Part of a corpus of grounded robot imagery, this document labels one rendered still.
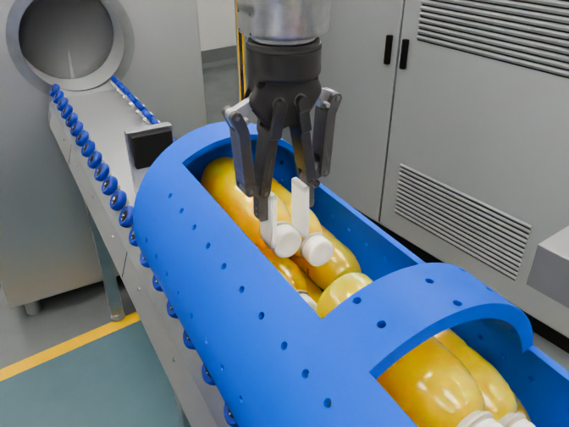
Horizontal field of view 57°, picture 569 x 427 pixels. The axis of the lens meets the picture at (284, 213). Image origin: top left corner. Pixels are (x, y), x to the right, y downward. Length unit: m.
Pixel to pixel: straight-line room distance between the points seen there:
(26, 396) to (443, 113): 1.89
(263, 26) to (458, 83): 1.70
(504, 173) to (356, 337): 1.74
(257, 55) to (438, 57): 1.72
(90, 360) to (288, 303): 1.76
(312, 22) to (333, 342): 0.28
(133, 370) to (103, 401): 0.15
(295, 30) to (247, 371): 0.31
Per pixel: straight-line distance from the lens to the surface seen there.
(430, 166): 2.33
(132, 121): 1.66
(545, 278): 0.87
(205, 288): 0.56
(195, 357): 0.81
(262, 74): 0.52
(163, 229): 0.67
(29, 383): 2.19
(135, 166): 1.19
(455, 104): 2.18
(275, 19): 0.49
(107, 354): 2.19
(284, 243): 0.63
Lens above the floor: 1.52
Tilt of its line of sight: 32 degrees down
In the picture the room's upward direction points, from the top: straight up
